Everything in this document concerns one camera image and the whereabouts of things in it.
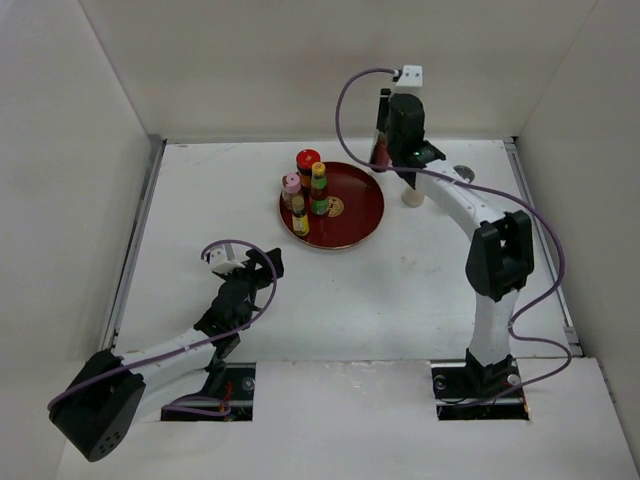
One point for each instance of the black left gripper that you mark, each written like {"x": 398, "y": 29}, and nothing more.
{"x": 260, "y": 275}

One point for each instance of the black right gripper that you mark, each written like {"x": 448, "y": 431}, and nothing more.
{"x": 384, "y": 107}

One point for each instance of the tall soy sauce bottle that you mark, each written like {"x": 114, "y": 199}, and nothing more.
{"x": 379, "y": 159}

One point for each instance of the small oil bottle cork cap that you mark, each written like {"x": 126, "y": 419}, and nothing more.
{"x": 300, "y": 223}

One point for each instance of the chili sauce bottle yellow cap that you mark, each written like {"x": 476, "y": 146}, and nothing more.
{"x": 319, "y": 189}

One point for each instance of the pink-cap spice jar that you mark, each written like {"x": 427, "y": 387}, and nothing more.
{"x": 291, "y": 187}

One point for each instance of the white bottle cream cap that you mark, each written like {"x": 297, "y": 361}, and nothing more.
{"x": 412, "y": 197}

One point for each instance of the red-lid chili sauce jar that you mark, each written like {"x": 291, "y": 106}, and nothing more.
{"x": 304, "y": 162}

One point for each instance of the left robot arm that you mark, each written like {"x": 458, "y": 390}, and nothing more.
{"x": 111, "y": 391}

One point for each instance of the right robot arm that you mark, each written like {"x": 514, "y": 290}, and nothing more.
{"x": 500, "y": 257}

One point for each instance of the round red lacquer tray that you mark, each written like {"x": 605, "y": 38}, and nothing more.
{"x": 356, "y": 207}

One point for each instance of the black-top glass grinder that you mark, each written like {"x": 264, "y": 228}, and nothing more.
{"x": 465, "y": 172}

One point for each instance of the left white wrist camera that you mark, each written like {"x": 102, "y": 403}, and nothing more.
{"x": 221, "y": 259}

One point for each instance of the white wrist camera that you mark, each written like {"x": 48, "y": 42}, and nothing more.
{"x": 408, "y": 77}
{"x": 221, "y": 259}

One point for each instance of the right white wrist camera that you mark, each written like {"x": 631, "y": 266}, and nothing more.
{"x": 408, "y": 77}

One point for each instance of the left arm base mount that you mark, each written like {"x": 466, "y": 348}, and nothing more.
{"x": 227, "y": 395}

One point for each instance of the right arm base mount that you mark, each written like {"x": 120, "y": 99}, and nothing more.
{"x": 457, "y": 399}

